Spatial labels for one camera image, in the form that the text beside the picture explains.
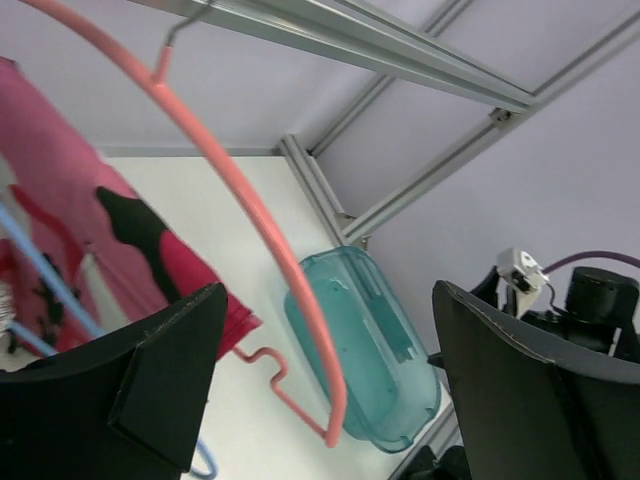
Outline blue plastic hanger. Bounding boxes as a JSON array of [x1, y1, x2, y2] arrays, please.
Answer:
[[1, 201, 219, 479]]

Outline teal plastic bin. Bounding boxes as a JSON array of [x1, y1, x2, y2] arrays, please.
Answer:
[[301, 246, 441, 453]]

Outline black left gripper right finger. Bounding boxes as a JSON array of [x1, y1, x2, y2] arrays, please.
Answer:
[[432, 281, 639, 480]]

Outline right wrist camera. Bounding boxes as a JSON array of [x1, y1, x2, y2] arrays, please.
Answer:
[[496, 248, 549, 294]]

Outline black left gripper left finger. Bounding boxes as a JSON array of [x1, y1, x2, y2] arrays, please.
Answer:
[[1, 284, 228, 475]]

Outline pink plastic hanger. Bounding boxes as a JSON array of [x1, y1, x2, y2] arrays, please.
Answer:
[[27, 0, 347, 448]]

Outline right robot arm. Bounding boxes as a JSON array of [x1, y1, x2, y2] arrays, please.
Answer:
[[432, 267, 639, 479]]

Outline aluminium hanging rail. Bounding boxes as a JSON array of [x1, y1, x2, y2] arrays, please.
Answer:
[[143, 0, 534, 113]]

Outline pink camouflage trousers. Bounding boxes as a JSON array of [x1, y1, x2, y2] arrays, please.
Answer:
[[0, 56, 263, 372]]

